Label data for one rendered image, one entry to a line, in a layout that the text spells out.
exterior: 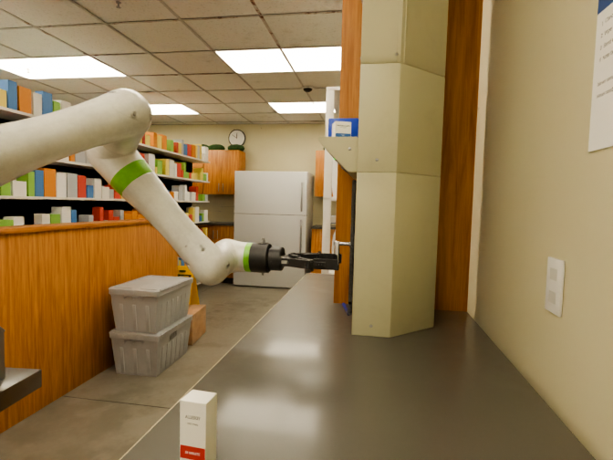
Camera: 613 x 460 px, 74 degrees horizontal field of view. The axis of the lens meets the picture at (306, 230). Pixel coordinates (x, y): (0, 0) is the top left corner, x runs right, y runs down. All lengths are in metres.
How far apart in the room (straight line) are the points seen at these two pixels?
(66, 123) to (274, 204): 5.33
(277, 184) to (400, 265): 5.12
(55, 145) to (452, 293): 1.30
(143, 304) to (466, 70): 2.59
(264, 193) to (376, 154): 5.16
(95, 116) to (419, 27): 0.89
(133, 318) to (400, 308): 2.44
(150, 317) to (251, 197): 3.47
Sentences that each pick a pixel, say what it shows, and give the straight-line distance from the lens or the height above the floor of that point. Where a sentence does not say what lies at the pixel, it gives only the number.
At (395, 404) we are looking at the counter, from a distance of 0.86.
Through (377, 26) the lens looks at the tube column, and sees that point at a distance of 1.27.
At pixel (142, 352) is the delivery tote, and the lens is 3.37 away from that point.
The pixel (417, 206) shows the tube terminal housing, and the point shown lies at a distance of 1.24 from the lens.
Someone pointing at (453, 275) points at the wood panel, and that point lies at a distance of 1.59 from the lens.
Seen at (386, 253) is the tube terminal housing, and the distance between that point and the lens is 1.18.
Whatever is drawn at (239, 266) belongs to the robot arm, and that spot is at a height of 1.12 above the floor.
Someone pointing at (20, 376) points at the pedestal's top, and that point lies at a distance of 1.09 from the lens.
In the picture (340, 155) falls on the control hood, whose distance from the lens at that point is 1.18.
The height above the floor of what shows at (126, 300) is 0.57.
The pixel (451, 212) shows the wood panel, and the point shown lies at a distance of 1.56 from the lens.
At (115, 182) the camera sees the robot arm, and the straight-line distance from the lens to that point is 1.23.
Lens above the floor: 1.32
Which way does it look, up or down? 4 degrees down
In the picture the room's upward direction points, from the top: 1 degrees clockwise
